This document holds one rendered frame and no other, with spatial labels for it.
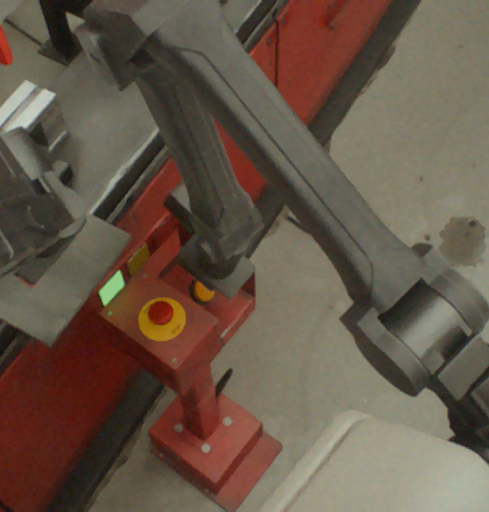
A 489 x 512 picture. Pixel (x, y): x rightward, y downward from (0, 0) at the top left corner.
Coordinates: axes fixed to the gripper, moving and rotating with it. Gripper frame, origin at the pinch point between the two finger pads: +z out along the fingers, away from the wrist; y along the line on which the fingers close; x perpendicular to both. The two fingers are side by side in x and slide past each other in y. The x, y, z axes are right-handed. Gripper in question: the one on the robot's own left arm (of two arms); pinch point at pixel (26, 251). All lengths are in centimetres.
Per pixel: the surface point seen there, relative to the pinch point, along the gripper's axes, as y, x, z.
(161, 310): -9.5, 20.7, 13.9
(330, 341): -52, 71, 78
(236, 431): -17, 60, 71
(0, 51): -15.5, -17.7, -7.1
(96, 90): -35.1, -8.2, 22.7
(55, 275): -0.1, 4.7, 1.1
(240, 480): -10, 70, 78
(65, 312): 3.4, 8.4, -1.0
